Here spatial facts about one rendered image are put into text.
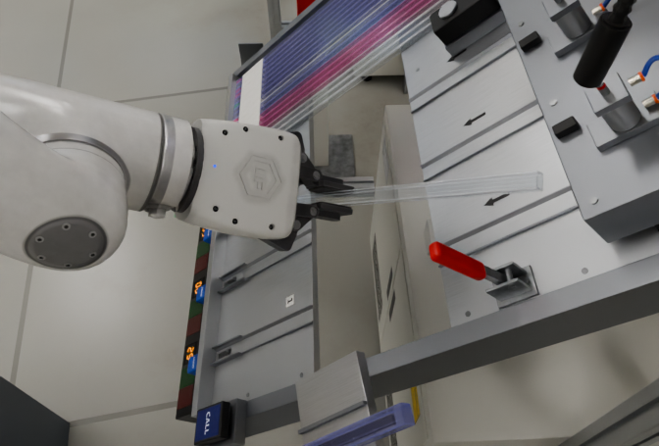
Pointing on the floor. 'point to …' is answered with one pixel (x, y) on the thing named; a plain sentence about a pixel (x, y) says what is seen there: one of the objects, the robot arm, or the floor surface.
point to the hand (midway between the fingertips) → (329, 199)
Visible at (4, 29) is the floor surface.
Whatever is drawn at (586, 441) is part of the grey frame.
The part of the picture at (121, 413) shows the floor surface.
